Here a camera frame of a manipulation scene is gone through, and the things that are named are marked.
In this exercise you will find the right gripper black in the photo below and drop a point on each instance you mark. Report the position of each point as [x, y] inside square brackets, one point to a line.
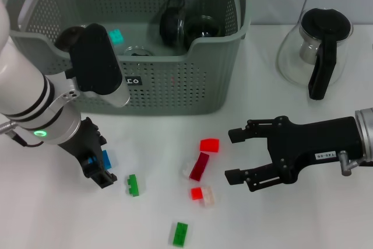
[314, 144]

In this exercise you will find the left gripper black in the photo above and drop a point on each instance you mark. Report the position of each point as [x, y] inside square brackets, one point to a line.
[84, 144]

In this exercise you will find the blue square building block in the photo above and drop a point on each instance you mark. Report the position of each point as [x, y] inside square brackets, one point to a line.
[107, 160]

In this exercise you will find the small green building block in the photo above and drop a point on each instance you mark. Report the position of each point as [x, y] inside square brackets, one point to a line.
[133, 185]

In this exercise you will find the bright red block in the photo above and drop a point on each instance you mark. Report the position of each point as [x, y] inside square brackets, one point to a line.
[209, 145]

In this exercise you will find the long dark red block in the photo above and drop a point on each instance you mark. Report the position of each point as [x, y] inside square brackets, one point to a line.
[199, 167]

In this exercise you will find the translucent pale building block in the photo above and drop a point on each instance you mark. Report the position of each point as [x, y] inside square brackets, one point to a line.
[208, 198]

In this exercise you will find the small square red block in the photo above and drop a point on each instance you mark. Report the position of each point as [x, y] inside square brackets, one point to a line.
[197, 193]

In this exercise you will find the long green building block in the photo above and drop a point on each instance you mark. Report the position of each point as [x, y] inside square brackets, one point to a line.
[180, 234]

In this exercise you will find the glass teacup with black base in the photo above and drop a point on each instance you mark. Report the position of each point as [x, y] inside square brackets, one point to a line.
[137, 49]
[202, 30]
[169, 24]

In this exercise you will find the teal square building block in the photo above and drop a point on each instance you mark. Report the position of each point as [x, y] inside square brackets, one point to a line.
[116, 36]

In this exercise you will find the grey perforated plastic storage bin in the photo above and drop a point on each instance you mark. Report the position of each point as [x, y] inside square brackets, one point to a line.
[175, 85]

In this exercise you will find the glass teapot with black lid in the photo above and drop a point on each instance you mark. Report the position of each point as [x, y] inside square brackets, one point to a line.
[323, 56]

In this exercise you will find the dark brown clay teapot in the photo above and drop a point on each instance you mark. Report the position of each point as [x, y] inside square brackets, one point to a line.
[68, 37]

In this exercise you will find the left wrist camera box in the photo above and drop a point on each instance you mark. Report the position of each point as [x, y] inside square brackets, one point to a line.
[96, 65]

